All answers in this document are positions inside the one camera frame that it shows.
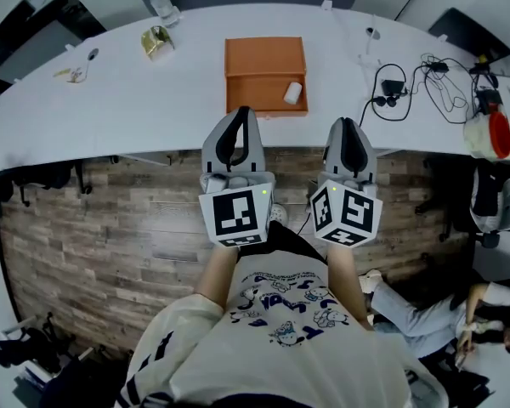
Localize small black electronic device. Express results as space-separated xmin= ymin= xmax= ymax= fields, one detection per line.
xmin=475 ymin=87 xmax=505 ymax=116

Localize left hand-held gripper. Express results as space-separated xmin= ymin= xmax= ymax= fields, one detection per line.
xmin=197 ymin=105 xmax=278 ymax=250

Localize white printed t-shirt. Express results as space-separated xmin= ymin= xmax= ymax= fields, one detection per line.
xmin=118 ymin=244 xmax=451 ymax=408

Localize person's left forearm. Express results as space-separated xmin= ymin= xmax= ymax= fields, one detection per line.
xmin=195 ymin=244 xmax=244 ymax=315

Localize white power strip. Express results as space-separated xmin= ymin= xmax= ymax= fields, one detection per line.
xmin=358 ymin=53 xmax=384 ymax=70

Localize small white cylinder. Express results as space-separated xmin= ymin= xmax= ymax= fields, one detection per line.
xmin=282 ymin=81 xmax=303 ymax=105

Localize white jar with red lid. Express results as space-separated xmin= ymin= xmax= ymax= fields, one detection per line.
xmin=462 ymin=110 xmax=510 ymax=162

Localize orange box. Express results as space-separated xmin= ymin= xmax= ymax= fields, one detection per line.
xmin=224 ymin=36 xmax=310 ymax=120

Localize black trousers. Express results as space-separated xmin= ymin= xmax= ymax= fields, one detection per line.
xmin=237 ymin=220 xmax=329 ymax=268

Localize black backpack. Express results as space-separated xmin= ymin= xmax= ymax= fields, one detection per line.
xmin=0 ymin=159 xmax=87 ymax=221

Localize gold snack packet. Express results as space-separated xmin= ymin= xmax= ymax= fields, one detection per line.
xmin=140 ymin=25 xmax=176 ymax=63

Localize black chair with white lumbar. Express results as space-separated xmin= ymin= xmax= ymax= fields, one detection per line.
xmin=468 ymin=163 xmax=510 ymax=249

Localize black computer monitor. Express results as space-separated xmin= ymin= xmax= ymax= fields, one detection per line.
xmin=428 ymin=7 xmax=510 ymax=57

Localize black plug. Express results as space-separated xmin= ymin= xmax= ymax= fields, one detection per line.
xmin=373 ymin=94 xmax=401 ymax=110

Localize white shoe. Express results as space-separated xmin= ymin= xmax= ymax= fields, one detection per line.
xmin=269 ymin=203 xmax=290 ymax=227

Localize person's right forearm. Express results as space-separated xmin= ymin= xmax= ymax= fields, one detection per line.
xmin=324 ymin=244 xmax=376 ymax=333

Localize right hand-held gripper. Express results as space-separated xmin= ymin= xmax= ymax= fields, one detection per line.
xmin=308 ymin=116 xmax=385 ymax=251

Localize thin black cable tangle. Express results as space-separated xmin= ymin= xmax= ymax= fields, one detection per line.
xmin=411 ymin=52 xmax=479 ymax=125

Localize clear water bottle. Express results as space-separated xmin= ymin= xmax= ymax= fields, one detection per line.
xmin=148 ymin=0 xmax=182 ymax=29

